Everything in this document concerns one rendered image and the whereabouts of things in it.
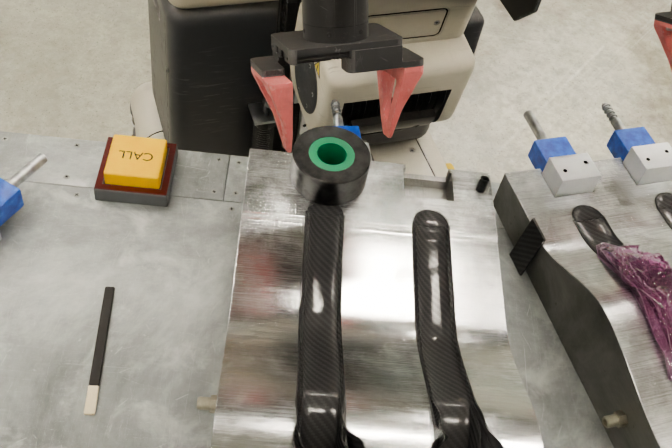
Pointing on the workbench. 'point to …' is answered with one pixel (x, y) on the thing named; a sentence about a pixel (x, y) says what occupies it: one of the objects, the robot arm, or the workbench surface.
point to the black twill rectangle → (527, 246)
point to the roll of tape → (329, 165)
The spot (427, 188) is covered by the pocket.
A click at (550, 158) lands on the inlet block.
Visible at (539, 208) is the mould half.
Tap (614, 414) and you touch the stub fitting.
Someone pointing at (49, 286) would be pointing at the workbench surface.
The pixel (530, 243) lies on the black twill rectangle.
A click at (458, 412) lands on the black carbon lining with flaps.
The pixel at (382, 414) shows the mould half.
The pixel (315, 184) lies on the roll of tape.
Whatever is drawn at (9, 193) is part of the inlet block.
